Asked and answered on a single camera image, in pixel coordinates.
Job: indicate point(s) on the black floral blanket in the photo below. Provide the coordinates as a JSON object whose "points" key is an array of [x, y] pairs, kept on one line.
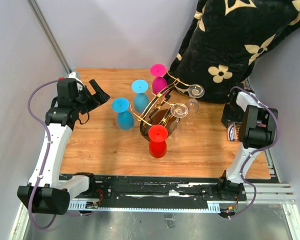
{"points": [[224, 40]]}

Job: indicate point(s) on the clear wine glass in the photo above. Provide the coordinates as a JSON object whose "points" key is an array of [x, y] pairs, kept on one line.
{"points": [[195, 92], [179, 111]]}

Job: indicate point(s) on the blue wine glass front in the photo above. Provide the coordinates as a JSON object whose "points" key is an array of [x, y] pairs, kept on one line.
{"points": [[125, 118]]}

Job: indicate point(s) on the blue wine glass rear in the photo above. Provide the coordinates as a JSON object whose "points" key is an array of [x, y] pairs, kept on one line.
{"points": [[141, 100]]}

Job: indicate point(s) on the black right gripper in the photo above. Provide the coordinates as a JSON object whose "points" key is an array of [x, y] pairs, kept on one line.
{"points": [[227, 116]]}

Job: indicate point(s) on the gold wire wine glass rack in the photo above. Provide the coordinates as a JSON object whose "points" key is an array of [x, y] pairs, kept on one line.
{"points": [[158, 110]]}

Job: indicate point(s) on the aluminium corner profile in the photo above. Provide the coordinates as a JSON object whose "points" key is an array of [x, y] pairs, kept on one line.
{"points": [[33, 4]]}

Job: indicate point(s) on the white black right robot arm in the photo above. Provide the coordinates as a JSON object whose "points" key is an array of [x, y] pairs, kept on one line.
{"points": [[258, 131]]}

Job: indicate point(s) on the magenta plastic wine glass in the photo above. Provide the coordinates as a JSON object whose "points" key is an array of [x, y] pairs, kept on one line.
{"points": [[159, 83]]}

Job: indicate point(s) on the red plastic wine glass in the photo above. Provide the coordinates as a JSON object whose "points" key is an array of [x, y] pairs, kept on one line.
{"points": [[157, 145]]}

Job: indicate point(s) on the clear wine glass front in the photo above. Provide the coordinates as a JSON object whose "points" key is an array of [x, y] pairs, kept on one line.
{"points": [[179, 111]]}

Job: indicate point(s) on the maroon t-shirt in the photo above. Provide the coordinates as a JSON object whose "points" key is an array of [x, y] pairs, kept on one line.
{"points": [[233, 129]]}

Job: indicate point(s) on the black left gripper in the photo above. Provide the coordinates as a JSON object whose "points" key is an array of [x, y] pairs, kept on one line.
{"points": [[100, 96]]}

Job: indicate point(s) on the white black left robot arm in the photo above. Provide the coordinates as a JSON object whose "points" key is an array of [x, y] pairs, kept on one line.
{"points": [[44, 193]]}

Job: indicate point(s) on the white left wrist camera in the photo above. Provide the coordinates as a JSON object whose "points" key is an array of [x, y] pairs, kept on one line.
{"points": [[74, 75]]}

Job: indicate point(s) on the blue wine glass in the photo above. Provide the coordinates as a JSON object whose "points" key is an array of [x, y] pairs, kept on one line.
{"points": [[141, 100], [125, 118]]}

